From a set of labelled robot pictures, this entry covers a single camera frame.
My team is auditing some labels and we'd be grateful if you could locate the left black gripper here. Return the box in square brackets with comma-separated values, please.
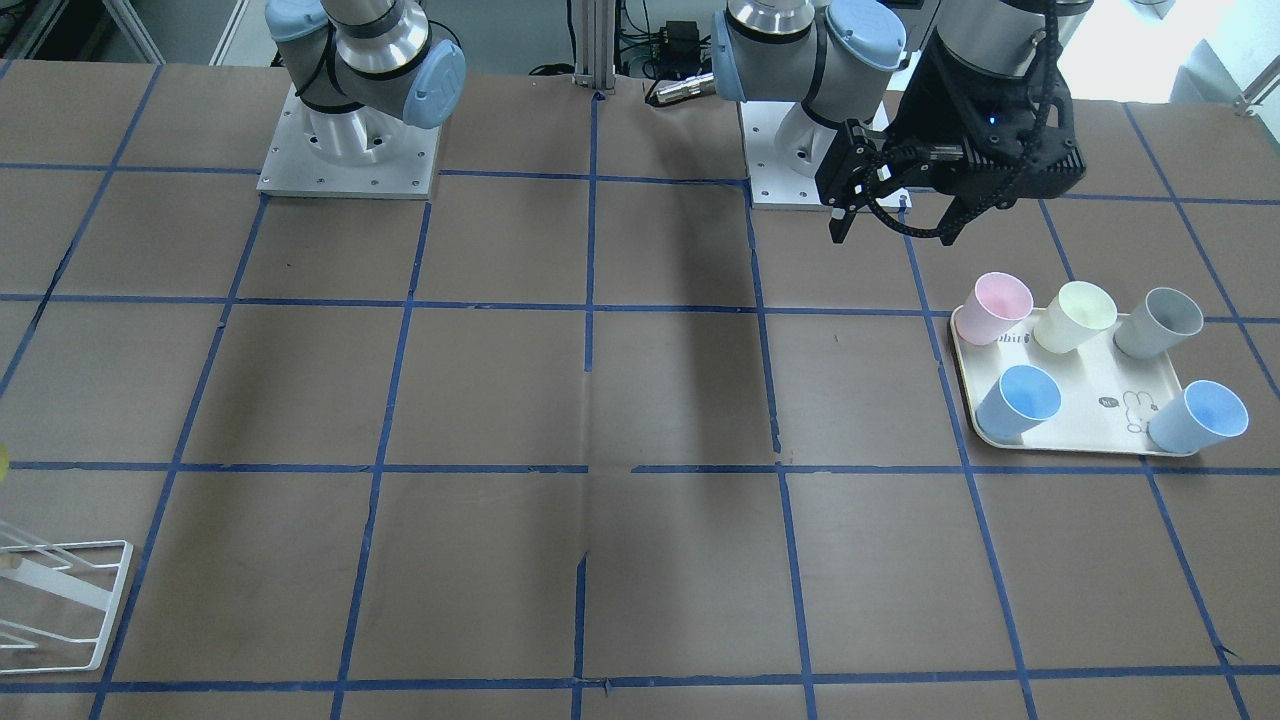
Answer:
[815, 29, 1087, 247]

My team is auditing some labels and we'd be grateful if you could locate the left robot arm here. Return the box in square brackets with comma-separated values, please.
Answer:
[710, 1, 1091, 247]

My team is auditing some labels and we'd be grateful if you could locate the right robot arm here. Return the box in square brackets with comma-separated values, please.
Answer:
[265, 1, 467, 167]

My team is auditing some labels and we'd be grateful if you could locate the pink plastic cup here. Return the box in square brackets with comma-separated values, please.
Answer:
[954, 272, 1034, 346]

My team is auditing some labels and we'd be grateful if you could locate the pale green plastic cup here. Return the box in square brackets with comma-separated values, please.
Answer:
[1032, 281, 1117, 354]

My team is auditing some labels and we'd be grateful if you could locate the blue plastic cup near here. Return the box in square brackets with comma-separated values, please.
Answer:
[975, 364, 1062, 442]

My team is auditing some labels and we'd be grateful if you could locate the blue plastic cup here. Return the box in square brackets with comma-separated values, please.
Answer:
[975, 364, 1062, 442]
[1148, 380, 1251, 455]

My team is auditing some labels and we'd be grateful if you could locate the grey plastic cup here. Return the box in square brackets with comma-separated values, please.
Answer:
[1114, 287, 1204, 360]

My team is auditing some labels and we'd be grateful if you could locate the blue plastic cup far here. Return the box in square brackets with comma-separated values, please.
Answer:
[1148, 380, 1251, 455]

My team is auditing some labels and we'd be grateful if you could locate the cream serving tray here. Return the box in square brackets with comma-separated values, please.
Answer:
[948, 307, 1184, 457]

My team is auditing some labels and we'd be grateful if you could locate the white wire cup rack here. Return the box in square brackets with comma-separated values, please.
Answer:
[3, 521, 134, 676]

